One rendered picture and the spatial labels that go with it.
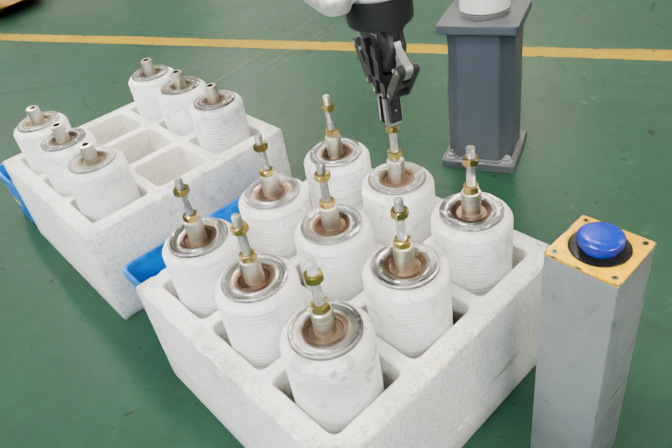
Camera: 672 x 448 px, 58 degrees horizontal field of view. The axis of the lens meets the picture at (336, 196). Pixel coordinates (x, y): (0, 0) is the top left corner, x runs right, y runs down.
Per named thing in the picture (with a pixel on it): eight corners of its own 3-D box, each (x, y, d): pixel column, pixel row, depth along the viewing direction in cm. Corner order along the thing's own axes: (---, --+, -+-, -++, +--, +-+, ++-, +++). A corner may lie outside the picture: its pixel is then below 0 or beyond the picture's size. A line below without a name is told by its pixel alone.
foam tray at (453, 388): (357, 239, 109) (343, 155, 99) (552, 346, 84) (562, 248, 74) (174, 373, 90) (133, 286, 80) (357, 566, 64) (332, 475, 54)
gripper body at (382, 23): (426, -16, 62) (432, 69, 67) (389, -31, 68) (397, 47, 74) (361, 3, 60) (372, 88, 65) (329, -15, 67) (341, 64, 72)
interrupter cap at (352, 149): (342, 136, 91) (342, 132, 90) (372, 154, 85) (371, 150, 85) (300, 155, 88) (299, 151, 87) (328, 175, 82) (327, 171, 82)
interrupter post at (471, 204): (461, 207, 72) (460, 185, 70) (481, 207, 72) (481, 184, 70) (460, 219, 70) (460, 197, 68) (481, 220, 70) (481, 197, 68)
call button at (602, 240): (589, 231, 56) (591, 214, 55) (631, 248, 54) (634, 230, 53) (566, 254, 54) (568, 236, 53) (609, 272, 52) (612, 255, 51)
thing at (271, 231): (312, 260, 96) (291, 164, 85) (338, 296, 88) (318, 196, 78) (256, 284, 93) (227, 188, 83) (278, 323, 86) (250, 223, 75)
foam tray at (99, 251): (195, 151, 145) (173, 82, 135) (299, 206, 120) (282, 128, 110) (40, 233, 126) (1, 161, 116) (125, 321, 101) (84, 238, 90)
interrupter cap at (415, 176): (396, 158, 83) (395, 154, 83) (438, 177, 78) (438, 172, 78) (356, 183, 79) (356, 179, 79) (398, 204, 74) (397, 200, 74)
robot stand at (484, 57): (459, 131, 135) (455, -2, 118) (526, 137, 129) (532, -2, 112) (441, 166, 125) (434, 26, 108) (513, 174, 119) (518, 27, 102)
